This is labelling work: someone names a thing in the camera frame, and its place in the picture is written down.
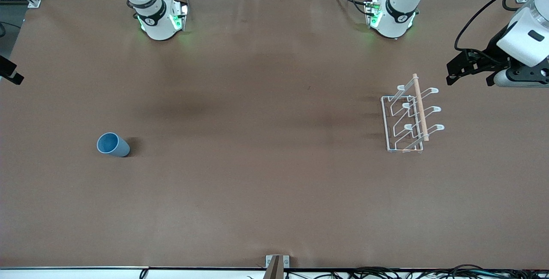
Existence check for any blue plastic cup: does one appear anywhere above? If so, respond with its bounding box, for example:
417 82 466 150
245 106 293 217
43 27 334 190
97 132 130 158

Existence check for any black left arm wrist cable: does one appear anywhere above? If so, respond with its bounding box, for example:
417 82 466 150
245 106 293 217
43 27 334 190
454 0 542 53

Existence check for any white wire cup holder rack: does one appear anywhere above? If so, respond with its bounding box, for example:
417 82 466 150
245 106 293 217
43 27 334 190
381 73 445 154

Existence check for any grey metal bracket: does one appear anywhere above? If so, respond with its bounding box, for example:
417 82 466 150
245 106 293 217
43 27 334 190
265 255 290 269

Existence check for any brown wooden post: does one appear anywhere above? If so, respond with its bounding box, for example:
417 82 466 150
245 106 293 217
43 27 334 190
262 256 284 279

